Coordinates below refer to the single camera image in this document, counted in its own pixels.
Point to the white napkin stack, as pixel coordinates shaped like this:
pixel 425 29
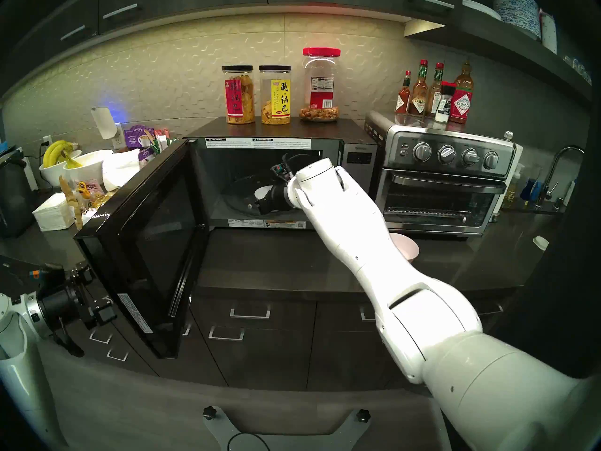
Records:
pixel 52 213

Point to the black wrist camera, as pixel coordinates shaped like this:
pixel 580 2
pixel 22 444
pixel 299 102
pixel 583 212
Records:
pixel 284 168
pixel 47 278

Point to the large white bowl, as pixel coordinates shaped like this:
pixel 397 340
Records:
pixel 91 166

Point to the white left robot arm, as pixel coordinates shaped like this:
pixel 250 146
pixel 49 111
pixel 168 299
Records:
pixel 23 384

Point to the snack jar red label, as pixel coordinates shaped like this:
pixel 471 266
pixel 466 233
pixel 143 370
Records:
pixel 238 97

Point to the yellowish dish soap bottle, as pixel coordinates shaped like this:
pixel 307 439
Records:
pixel 512 189

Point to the purple snack packet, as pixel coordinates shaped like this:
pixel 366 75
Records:
pixel 137 136

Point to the yellow banana bunch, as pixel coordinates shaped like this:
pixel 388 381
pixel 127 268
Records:
pixel 54 151

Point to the white soap bottle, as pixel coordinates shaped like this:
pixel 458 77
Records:
pixel 569 194

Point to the small red hot sauce bottle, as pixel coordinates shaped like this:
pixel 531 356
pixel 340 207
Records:
pixel 403 100

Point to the dark open wall shelf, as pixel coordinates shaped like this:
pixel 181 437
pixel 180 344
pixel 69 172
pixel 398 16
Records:
pixel 497 43

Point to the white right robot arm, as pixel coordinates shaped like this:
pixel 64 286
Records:
pixel 399 285

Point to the stainless toaster oven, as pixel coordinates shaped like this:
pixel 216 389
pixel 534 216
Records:
pixel 455 142

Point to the white cup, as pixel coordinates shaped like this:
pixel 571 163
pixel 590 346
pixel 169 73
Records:
pixel 549 34

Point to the pink bowl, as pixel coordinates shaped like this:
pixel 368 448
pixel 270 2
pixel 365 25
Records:
pixel 407 248

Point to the pink yellow snack packet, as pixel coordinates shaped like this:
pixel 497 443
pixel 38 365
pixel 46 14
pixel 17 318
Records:
pixel 91 189

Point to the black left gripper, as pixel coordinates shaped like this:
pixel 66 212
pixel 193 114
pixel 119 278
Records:
pixel 61 304

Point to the white red sachet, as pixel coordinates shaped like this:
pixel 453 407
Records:
pixel 163 137

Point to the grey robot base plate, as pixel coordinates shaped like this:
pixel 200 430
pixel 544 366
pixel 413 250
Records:
pixel 286 443

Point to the small wrapped cake packets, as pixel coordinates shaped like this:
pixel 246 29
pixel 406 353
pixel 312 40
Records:
pixel 104 198

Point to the white paper napkin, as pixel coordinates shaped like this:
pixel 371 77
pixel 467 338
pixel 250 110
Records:
pixel 121 170
pixel 89 215

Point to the clear jar red lid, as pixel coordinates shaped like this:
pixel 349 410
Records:
pixel 320 90

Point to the snack jar yellow label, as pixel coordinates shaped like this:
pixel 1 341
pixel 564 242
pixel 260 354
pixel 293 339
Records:
pixel 275 97

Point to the blue patterned bowl stack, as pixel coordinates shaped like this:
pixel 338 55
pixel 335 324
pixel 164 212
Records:
pixel 516 8

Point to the large Tabasco bottle red label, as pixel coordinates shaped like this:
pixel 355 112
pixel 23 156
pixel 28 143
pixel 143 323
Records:
pixel 461 102

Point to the Tabasco bottle brown sauce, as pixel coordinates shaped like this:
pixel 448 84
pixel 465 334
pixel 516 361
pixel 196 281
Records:
pixel 418 100

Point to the white round lid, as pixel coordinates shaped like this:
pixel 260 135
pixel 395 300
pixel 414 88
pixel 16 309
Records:
pixel 541 243

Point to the black base knob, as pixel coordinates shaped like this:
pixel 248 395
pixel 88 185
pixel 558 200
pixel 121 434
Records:
pixel 363 415
pixel 209 412

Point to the white shaker dark lid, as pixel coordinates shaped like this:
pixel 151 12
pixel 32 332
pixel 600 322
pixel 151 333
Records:
pixel 443 107

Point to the blue sink item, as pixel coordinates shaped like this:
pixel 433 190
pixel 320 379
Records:
pixel 528 189

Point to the chrome sink faucet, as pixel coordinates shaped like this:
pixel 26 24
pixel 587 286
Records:
pixel 546 191

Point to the single yellow banana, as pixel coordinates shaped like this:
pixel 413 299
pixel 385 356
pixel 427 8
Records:
pixel 74 163

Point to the white wall outlet with plug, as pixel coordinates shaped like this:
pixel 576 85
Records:
pixel 46 141

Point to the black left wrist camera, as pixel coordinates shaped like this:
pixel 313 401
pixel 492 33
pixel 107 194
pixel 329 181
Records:
pixel 47 278

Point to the white wall outlet plate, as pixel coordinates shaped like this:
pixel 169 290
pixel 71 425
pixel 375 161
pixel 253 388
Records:
pixel 119 137

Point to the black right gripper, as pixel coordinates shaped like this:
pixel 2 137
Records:
pixel 277 198

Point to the glass microwave turntable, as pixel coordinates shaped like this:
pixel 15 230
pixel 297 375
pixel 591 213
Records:
pixel 237 194

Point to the black glass microwave door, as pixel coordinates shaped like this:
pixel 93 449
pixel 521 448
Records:
pixel 155 248

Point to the black countertop appliance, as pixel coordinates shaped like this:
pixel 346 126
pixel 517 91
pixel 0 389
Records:
pixel 14 196

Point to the small white bowl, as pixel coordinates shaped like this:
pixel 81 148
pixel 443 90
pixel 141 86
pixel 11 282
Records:
pixel 51 175

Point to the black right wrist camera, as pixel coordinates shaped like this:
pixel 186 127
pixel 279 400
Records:
pixel 284 168

